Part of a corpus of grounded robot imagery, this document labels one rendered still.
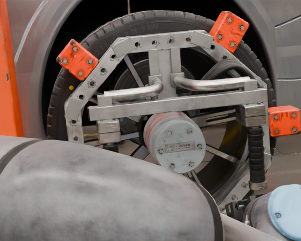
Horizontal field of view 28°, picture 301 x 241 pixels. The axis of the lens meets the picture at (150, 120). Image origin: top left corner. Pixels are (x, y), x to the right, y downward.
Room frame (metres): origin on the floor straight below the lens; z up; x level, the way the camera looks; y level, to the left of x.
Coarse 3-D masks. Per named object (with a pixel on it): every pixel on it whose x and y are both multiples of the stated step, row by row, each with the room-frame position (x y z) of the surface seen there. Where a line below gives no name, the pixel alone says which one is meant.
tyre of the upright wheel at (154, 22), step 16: (128, 16) 1.65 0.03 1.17; (144, 16) 1.64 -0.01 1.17; (160, 16) 1.64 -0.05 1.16; (176, 16) 1.64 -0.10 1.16; (192, 16) 1.65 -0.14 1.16; (96, 32) 1.66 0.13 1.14; (112, 32) 1.62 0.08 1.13; (128, 32) 1.63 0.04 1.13; (144, 32) 1.63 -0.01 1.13; (160, 32) 1.64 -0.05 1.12; (208, 32) 1.65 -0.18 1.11; (96, 48) 1.62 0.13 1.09; (240, 48) 1.66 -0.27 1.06; (256, 64) 1.67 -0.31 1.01; (64, 80) 1.61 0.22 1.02; (64, 96) 1.61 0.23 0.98; (80, 96) 1.62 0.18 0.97; (272, 96) 1.67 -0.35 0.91; (48, 112) 1.62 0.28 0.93; (64, 112) 1.61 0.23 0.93; (48, 128) 1.61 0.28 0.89; (64, 128) 1.61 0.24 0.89; (272, 144) 1.67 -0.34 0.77
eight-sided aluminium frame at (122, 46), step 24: (120, 48) 1.54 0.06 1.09; (144, 48) 1.55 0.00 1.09; (168, 48) 1.56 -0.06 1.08; (216, 48) 1.57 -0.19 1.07; (96, 72) 1.54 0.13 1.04; (72, 96) 1.53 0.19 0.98; (72, 120) 1.58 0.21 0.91; (264, 144) 1.58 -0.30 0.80; (240, 168) 1.63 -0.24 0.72; (264, 168) 1.58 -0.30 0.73; (240, 192) 1.57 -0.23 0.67
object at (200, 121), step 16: (192, 48) 1.65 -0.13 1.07; (128, 64) 1.65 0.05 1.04; (224, 112) 1.68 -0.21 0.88; (240, 128) 1.74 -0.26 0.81; (96, 144) 1.64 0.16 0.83; (144, 144) 1.65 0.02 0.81; (208, 144) 1.69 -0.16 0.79; (224, 144) 1.85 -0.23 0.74; (240, 144) 1.71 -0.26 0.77; (224, 160) 1.78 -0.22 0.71; (240, 160) 1.66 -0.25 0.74; (192, 176) 1.88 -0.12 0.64; (208, 176) 1.79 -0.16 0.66; (224, 176) 1.70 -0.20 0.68
